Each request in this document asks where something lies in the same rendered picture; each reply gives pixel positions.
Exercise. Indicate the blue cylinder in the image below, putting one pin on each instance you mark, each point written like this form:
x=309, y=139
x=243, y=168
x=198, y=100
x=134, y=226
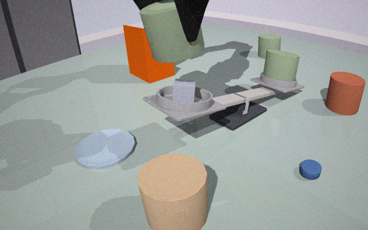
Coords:
x=310, y=169

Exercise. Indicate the orange-brown cylinder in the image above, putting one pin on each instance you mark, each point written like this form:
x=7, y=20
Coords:
x=344, y=93

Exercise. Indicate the tan cylinder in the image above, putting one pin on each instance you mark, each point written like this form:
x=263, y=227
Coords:
x=173, y=189

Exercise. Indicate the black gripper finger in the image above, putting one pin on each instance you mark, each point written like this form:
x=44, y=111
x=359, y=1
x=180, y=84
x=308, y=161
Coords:
x=143, y=3
x=191, y=13

